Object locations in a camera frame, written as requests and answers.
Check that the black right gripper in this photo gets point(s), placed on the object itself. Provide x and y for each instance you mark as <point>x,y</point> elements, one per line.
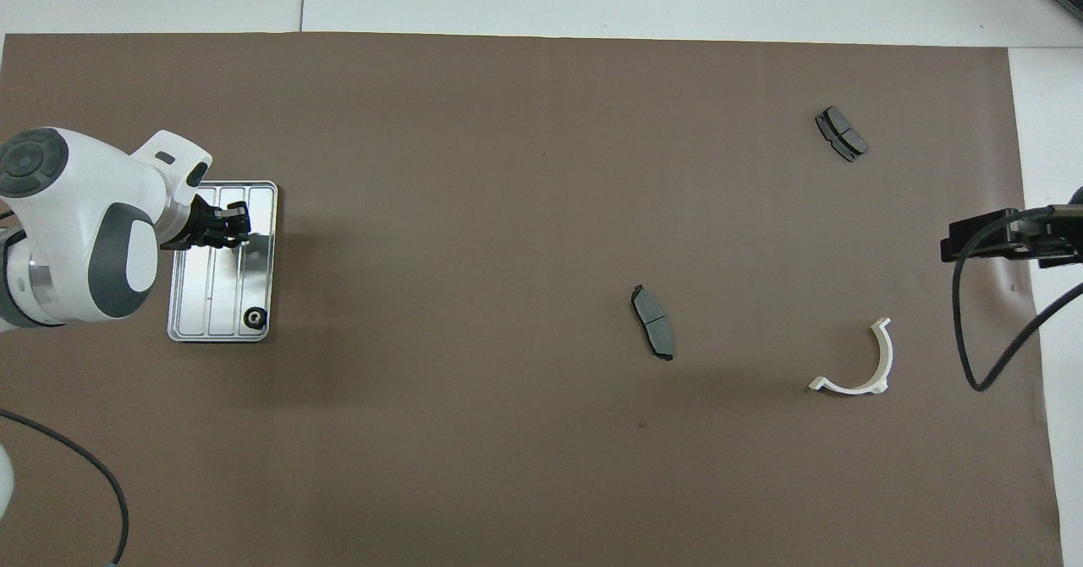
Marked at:
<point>1049,233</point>

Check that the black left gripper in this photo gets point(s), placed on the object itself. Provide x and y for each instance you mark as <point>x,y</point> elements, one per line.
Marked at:
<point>203,224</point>

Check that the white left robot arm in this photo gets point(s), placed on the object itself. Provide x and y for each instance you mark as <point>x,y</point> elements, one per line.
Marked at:
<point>76,211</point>

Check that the silver metal ribbed tray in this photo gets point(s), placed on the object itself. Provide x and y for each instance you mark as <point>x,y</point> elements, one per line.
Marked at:
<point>220,296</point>

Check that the grey brake pad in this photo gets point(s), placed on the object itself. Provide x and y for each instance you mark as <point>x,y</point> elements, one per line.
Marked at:
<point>842,133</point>
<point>653,317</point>

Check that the brown paper table mat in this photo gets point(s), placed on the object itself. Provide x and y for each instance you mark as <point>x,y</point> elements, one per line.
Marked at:
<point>508,211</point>

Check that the white curved plastic bracket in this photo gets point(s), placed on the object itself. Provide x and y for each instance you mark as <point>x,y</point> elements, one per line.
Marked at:
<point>846,388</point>

